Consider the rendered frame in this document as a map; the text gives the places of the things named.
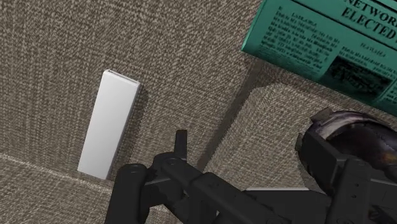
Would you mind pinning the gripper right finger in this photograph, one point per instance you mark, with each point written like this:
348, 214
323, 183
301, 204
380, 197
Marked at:
347, 183

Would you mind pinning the teal folded newspaper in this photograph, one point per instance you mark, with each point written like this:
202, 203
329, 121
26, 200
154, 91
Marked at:
316, 40

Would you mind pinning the white flat remote control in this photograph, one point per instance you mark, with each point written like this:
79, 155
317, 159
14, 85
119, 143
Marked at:
108, 124

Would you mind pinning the beige woven fabric sofa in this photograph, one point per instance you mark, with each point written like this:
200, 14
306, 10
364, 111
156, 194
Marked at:
192, 62

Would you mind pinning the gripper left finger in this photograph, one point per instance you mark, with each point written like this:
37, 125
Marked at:
173, 186

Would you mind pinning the dark purple glossy round object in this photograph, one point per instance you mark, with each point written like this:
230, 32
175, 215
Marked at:
369, 136

